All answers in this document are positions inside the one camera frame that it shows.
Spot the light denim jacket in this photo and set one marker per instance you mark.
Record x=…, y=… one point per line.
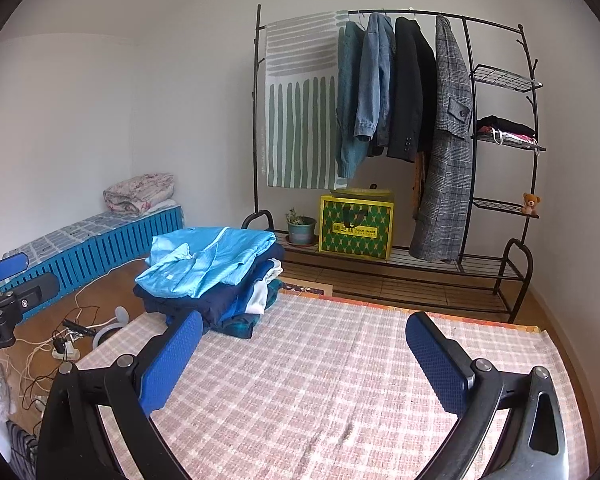
x=375, y=75

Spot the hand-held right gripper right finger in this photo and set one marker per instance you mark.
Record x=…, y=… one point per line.
x=437, y=365

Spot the black folded clothes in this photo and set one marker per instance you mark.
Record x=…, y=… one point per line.
x=505, y=125

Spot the orange underlay mat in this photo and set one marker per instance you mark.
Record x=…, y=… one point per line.
x=525, y=328

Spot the orange brown hanging garment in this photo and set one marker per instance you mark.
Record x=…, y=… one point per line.
x=419, y=180

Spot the yellow green patterned bag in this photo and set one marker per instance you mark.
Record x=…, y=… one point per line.
x=355, y=232

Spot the white power strip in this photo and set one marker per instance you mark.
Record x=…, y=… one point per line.
x=65, y=351

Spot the grey checked long coat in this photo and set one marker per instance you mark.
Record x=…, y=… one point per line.
x=447, y=185

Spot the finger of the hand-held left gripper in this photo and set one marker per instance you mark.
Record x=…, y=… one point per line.
x=40, y=287
x=7, y=266

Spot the blue slatted bench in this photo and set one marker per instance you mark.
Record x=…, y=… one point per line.
x=105, y=255

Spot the floral folded quilt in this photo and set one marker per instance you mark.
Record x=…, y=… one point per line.
x=140, y=192

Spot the small brown teddy bear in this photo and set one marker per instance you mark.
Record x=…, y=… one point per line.
x=531, y=205

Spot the light blue striped work coat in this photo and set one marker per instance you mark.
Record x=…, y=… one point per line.
x=205, y=260

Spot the black metal clothes rack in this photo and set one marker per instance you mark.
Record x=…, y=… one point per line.
x=517, y=241

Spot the dark teal checked folded garment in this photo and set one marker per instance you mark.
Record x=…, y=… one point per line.
x=235, y=329

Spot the potted plant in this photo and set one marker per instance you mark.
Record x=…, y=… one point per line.
x=301, y=232

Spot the green striped hanging cloth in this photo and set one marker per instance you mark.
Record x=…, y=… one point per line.
x=300, y=110

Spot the stack of folded clothes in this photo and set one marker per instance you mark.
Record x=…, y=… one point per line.
x=257, y=300
x=195, y=305

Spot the grey white patterned cover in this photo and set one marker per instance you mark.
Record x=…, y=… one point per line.
x=65, y=237

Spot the black hanging coat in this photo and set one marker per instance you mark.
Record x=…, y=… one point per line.
x=410, y=100

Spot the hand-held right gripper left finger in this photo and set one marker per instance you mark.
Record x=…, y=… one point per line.
x=172, y=355

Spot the pink folded item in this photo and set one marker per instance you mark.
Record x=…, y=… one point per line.
x=520, y=138

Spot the pink plaid blanket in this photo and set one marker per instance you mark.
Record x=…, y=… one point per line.
x=305, y=385

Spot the dark denim jacket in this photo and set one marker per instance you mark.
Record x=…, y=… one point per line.
x=347, y=110

